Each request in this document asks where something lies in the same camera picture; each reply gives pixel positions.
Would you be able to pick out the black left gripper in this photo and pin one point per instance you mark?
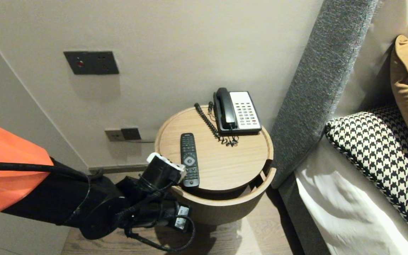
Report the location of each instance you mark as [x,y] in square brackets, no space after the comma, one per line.
[159,177]

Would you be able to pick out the black tv remote control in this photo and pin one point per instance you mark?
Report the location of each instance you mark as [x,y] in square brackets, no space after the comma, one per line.
[190,156]

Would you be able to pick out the round wooden bedside table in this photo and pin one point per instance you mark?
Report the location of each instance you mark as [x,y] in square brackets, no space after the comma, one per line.
[225,212]

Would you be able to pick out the grey baseboard strip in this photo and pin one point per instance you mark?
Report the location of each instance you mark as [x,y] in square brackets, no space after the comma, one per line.
[119,168]

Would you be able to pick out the round wooden nightstand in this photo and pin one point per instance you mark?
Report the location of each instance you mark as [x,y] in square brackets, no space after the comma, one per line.
[232,159]

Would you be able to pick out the black telephone handset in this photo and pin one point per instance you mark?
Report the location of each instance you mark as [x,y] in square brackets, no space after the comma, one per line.
[226,109]

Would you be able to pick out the black and white telephone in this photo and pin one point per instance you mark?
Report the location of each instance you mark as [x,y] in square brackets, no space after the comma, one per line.
[244,113]

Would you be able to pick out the grey fabric headboard edge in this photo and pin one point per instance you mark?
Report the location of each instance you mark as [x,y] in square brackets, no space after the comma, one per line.
[317,88]

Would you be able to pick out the black white houndstooth pillow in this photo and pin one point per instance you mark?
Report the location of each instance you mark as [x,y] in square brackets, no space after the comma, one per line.
[384,156]

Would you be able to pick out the beige padded headboard panel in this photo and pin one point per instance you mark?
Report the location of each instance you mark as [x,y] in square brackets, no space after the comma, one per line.
[367,53]

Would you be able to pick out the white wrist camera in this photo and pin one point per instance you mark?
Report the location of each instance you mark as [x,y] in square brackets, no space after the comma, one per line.
[161,159]

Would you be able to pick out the beige wall socket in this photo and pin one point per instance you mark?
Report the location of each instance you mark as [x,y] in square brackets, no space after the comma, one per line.
[114,135]

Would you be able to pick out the dark wall switch panel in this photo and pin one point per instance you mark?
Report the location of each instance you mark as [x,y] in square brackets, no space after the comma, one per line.
[94,63]

